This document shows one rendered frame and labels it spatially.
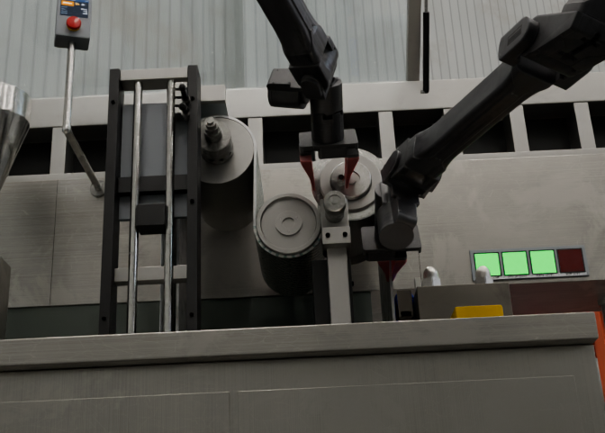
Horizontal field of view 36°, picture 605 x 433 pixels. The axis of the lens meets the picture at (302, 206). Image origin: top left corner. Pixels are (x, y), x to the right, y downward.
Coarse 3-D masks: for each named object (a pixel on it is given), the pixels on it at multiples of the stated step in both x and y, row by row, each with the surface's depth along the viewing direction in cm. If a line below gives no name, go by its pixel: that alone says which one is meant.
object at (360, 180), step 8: (336, 168) 173; (344, 168) 173; (360, 168) 173; (336, 176) 173; (352, 176) 173; (360, 176) 172; (368, 176) 172; (336, 184) 172; (352, 184) 172; (360, 184) 172; (368, 184) 172; (344, 192) 171; (352, 192) 171; (360, 192) 171
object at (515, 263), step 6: (510, 252) 202; (516, 252) 202; (522, 252) 202; (504, 258) 201; (510, 258) 201; (516, 258) 201; (522, 258) 201; (504, 264) 201; (510, 264) 201; (516, 264) 201; (522, 264) 201; (510, 270) 200; (516, 270) 200; (522, 270) 200
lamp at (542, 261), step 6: (534, 252) 202; (540, 252) 202; (546, 252) 202; (552, 252) 202; (534, 258) 201; (540, 258) 201; (546, 258) 201; (552, 258) 201; (534, 264) 201; (540, 264) 201; (546, 264) 201; (552, 264) 201; (534, 270) 200; (540, 270) 200; (546, 270) 200; (552, 270) 200
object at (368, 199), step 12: (360, 156) 175; (324, 168) 174; (372, 168) 174; (324, 180) 174; (372, 180) 173; (324, 192) 173; (372, 192) 172; (348, 204) 172; (360, 204) 171; (372, 216) 179; (360, 228) 181; (360, 240) 188; (360, 252) 194
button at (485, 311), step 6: (468, 306) 137; (474, 306) 137; (480, 306) 137; (486, 306) 137; (492, 306) 137; (498, 306) 137; (456, 312) 136; (462, 312) 136; (468, 312) 136; (474, 312) 136; (480, 312) 136; (486, 312) 136; (492, 312) 136; (498, 312) 136; (450, 318) 141
